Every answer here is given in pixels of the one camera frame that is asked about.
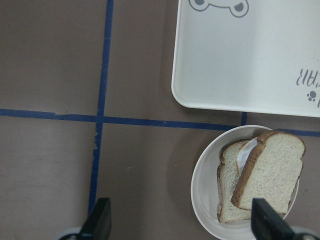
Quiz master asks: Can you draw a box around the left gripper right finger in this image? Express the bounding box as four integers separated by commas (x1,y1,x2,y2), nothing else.
250,197,320,240

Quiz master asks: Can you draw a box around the bread slice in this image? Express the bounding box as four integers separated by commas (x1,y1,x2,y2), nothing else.
217,139,251,224
230,130,306,215

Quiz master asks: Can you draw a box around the cream bear tray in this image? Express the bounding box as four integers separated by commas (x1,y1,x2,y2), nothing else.
171,0,320,117

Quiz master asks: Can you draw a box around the cream round plate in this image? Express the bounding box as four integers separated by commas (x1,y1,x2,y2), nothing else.
190,125,299,240

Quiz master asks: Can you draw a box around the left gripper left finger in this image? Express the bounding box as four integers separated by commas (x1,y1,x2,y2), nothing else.
57,197,112,240

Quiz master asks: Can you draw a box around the fried egg toy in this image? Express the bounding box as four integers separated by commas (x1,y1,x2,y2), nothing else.
236,137,258,175

